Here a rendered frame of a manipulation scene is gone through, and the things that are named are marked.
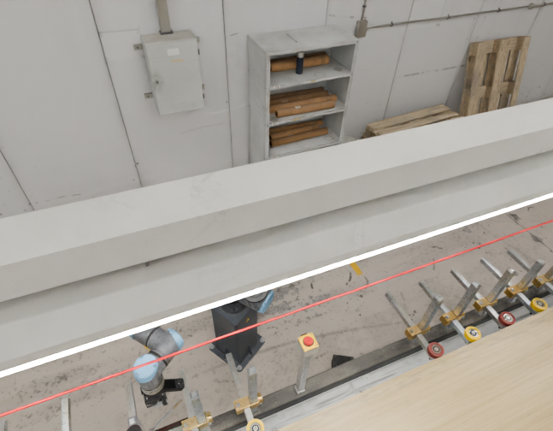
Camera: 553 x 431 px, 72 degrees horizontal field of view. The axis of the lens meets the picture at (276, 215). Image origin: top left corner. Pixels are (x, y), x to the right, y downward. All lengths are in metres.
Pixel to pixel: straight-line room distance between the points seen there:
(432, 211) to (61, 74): 3.26
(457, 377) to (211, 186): 1.91
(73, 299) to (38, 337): 0.05
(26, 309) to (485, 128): 0.64
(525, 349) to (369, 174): 2.07
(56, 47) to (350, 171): 3.17
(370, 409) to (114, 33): 3.09
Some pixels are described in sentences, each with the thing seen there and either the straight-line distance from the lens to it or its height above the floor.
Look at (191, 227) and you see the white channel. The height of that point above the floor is 2.45.
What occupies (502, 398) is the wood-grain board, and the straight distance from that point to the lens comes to 2.28.
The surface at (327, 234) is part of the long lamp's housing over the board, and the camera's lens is 0.52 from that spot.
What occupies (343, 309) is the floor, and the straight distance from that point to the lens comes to 3.31.
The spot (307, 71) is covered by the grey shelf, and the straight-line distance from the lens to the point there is 3.80.
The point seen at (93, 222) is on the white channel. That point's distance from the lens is 0.44.
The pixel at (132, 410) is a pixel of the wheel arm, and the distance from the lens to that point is 2.08.
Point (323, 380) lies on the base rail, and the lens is 2.24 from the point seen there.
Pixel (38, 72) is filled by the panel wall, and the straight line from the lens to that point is 3.59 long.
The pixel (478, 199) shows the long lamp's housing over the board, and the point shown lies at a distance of 0.68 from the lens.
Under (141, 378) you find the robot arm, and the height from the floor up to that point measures 1.35.
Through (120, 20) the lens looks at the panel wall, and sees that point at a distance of 3.47.
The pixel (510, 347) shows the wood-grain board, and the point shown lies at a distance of 2.44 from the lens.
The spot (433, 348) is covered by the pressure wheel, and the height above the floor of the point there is 0.90.
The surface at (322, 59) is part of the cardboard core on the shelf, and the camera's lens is 3.91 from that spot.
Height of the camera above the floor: 2.75
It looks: 44 degrees down
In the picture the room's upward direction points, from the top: 2 degrees clockwise
